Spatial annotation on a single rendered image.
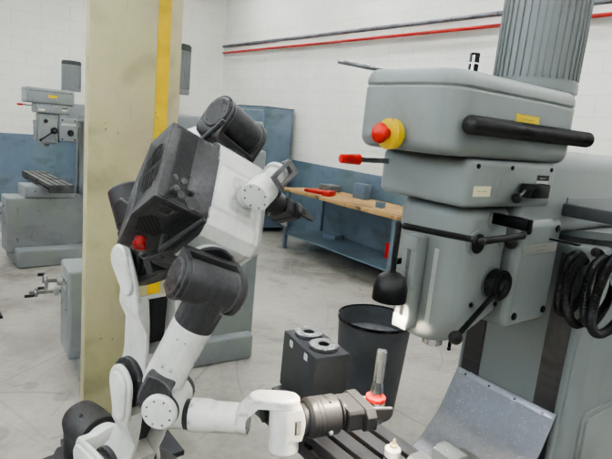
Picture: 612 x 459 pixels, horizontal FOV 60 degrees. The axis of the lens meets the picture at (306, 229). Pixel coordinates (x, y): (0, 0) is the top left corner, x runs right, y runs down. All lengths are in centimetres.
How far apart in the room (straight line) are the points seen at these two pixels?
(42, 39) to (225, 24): 337
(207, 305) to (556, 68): 94
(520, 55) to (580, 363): 81
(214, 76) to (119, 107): 845
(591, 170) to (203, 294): 101
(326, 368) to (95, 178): 145
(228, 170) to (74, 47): 892
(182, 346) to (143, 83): 169
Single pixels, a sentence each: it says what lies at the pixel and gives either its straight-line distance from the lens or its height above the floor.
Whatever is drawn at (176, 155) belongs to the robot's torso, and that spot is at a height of 167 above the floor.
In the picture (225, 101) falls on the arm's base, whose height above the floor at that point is 180.
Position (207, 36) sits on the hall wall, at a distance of 1097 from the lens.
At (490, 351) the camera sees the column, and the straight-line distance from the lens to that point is 170.
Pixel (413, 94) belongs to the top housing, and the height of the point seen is 184.
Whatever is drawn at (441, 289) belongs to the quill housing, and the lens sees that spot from 118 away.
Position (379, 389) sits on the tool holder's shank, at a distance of 128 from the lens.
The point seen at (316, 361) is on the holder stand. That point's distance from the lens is 160.
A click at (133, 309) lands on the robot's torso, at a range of 149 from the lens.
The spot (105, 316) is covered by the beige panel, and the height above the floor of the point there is 77.
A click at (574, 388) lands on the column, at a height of 115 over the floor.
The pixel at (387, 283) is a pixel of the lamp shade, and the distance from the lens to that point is 109.
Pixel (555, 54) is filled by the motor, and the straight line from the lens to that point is 138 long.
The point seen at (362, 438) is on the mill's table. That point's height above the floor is 91.
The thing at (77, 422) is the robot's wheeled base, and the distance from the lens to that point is 200.
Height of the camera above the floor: 176
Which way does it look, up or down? 11 degrees down
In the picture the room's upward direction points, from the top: 6 degrees clockwise
